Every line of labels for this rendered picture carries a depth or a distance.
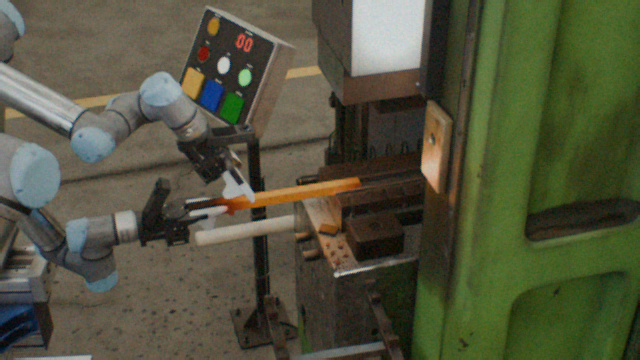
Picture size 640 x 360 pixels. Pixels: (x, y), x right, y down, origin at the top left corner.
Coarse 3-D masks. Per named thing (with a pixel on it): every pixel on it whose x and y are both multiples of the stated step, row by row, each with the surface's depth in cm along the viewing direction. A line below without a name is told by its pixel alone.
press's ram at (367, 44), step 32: (320, 0) 184; (352, 0) 162; (384, 0) 164; (416, 0) 166; (352, 32) 166; (384, 32) 168; (416, 32) 170; (352, 64) 170; (384, 64) 172; (416, 64) 174
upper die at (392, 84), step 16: (320, 32) 190; (320, 48) 191; (320, 64) 193; (336, 64) 180; (336, 80) 182; (352, 80) 178; (368, 80) 179; (384, 80) 180; (400, 80) 181; (416, 80) 183; (352, 96) 180; (368, 96) 181; (384, 96) 182; (400, 96) 184
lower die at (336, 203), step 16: (368, 160) 215; (384, 160) 215; (400, 160) 214; (416, 160) 214; (320, 176) 212; (336, 176) 207; (352, 176) 207; (416, 176) 206; (336, 192) 200; (352, 192) 201; (400, 192) 201; (416, 192) 201; (336, 208) 201; (368, 208) 199; (384, 208) 200
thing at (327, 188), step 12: (336, 180) 203; (348, 180) 203; (264, 192) 198; (276, 192) 198; (288, 192) 198; (300, 192) 198; (312, 192) 199; (324, 192) 200; (192, 204) 193; (204, 204) 193; (216, 204) 193; (228, 204) 193; (240, 204) 195; (252, 204) 196; (264, 204) 197
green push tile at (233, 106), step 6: (228, 96) 233; (234, 96) 231; (228, 102) 233; (234, 102) 231; (240, 102) 230; (228, 108) 232; (234, 108) 231; (240, 108) 229; (222, 114) 234; (228, 114) 232; (234, 114) 231; (240, 114) 230; (228, 120) 232; (234, 120) 230
